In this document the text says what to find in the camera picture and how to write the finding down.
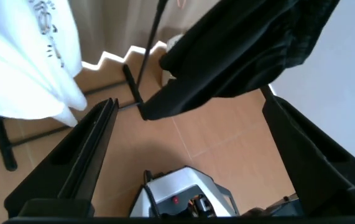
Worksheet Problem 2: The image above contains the white printed t-shirt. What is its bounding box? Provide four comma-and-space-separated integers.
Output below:
0, 0, 88, 128

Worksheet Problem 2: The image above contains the black clothes rack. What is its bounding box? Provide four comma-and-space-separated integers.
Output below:
0, 0, 170, 172

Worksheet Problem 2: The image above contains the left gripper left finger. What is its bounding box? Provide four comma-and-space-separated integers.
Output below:
3, 98, 119, 218

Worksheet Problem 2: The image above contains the beige curtain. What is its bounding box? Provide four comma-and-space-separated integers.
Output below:
68, 0, 222, 65

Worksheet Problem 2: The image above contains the black garment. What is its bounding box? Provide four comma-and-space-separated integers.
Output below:
137, 0, 341, 122

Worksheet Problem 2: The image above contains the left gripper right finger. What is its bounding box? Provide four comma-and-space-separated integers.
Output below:
262, 94, 355, 217

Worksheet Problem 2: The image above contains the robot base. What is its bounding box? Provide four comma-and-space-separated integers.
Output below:
128, 165, 305, 218

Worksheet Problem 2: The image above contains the white laundry basket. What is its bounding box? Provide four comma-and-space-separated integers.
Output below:
161, 33, 185, 88

